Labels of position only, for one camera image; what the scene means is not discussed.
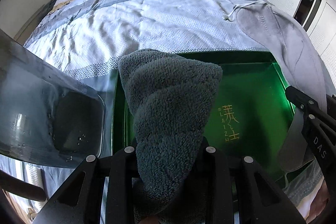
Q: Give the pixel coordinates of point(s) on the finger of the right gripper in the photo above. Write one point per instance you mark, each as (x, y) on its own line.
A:
(331, 102)
(309, 106)

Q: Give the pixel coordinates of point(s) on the striped bed quilt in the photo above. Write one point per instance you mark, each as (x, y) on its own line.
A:
(85, 39)

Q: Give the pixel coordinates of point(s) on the dark teal fluffy towel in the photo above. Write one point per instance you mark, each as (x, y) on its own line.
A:
(170, 98)

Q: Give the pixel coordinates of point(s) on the person's right hand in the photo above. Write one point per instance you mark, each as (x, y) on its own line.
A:
(319, 203)

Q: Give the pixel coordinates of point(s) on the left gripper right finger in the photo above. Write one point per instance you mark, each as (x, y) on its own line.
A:
(242, 186)

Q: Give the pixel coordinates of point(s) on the dark green tray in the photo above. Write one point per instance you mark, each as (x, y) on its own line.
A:
(250, 115)

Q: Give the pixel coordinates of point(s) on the smoky glass pitcher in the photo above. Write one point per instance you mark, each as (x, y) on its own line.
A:
(48, 118)

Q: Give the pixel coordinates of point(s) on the grey cloth face mask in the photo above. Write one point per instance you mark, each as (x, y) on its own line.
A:
(288, 42)

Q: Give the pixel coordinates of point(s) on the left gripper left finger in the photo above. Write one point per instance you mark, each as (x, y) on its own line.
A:
(93, 185)

